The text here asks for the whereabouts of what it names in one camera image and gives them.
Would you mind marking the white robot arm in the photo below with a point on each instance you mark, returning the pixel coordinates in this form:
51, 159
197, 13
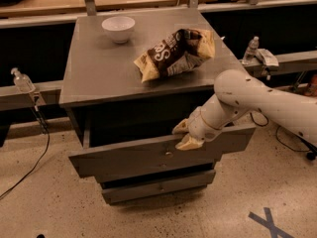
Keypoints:
235, 94

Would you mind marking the grey bottom drawer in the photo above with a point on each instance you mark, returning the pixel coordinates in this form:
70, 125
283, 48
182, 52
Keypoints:
156, 187

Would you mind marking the brown yellow chip bag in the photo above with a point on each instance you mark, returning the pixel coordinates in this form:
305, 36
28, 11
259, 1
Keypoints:
182, 51

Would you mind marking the grey drawer cabinet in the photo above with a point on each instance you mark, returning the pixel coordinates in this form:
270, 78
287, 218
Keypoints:
103, 93

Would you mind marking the grey top drawer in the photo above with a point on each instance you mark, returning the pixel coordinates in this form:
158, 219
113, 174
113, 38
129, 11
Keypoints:
154, 155

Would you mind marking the black chair base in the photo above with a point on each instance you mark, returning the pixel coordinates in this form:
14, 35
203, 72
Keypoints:
312, 154

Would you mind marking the grey drawer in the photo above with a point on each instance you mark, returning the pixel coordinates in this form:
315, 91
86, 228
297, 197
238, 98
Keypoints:
154, 155
156, 187
160, 175

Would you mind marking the white paper tag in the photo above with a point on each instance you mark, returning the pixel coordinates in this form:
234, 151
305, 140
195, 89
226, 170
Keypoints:
266, 57

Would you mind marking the clear plastic water bottle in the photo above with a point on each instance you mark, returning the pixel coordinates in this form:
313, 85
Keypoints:
251, 50

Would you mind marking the white ceramic bowl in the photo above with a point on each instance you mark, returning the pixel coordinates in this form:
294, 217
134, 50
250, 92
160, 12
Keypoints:
119, 29

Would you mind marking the grey metal rail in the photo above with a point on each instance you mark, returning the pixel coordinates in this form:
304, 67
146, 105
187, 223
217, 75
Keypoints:
11, 98

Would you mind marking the clear sanitizer pump bottle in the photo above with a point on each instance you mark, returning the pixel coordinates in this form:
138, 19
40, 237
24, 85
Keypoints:
22, 81

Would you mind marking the grey middle drawer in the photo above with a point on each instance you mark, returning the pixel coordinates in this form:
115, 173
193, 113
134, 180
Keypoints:
160, 175

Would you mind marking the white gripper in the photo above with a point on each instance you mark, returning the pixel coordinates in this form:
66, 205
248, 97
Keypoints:
198, 125

